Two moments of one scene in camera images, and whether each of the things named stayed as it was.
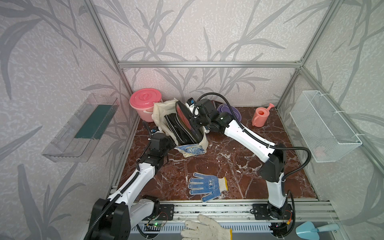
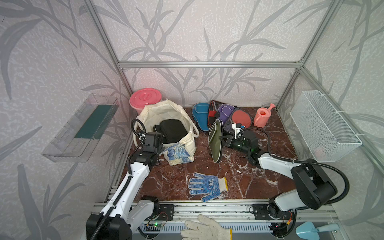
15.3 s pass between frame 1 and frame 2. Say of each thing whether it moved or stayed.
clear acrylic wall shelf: stayed
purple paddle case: stayed
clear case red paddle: moved
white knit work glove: stayed
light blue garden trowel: stayed
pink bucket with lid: stayed
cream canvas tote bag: moved
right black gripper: moved
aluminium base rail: stayed
